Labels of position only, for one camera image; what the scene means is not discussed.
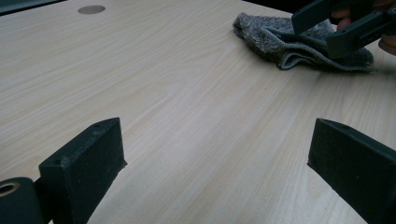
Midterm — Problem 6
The grey round table grommet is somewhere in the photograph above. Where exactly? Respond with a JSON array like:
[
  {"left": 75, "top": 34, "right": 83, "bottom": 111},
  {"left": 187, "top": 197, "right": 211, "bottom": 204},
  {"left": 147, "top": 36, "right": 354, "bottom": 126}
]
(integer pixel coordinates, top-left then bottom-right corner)
[{"left": 77, "top": 5, "right": 106, "bottom": 15}]

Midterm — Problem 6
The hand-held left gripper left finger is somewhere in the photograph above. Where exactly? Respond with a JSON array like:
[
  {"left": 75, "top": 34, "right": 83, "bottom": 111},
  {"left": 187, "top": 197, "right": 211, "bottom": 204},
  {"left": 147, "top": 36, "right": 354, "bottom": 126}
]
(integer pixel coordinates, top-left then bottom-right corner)
[{"left": 38, "top": 117, "right": 127, "bottom": 224}]

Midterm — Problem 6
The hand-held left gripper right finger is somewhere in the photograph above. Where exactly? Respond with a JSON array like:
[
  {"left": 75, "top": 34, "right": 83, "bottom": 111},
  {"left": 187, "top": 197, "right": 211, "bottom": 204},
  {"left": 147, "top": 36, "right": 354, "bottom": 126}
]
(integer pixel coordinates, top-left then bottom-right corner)
[{"left": 307, "top": 118, "right": 396, "bottom": 224}]

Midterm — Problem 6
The grey fluffy cloth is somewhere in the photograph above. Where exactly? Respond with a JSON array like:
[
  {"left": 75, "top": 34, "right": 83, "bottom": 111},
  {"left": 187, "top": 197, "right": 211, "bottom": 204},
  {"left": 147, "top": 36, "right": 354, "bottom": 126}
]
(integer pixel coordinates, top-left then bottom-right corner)
[{"left": 233, "top": 12, "right": 376, "bottom": 74}]

